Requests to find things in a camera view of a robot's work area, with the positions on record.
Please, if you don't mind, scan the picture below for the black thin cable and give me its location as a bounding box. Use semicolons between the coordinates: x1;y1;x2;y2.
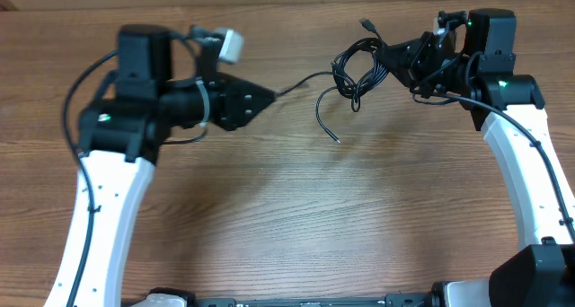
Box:
274;70;360;144

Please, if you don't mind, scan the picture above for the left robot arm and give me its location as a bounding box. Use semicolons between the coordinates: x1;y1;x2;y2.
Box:
47;24;276;306

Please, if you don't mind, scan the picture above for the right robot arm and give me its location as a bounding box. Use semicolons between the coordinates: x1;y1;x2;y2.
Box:
376;8;574;306

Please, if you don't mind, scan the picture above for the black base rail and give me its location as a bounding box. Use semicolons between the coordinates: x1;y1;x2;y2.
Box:
120;288;437;307

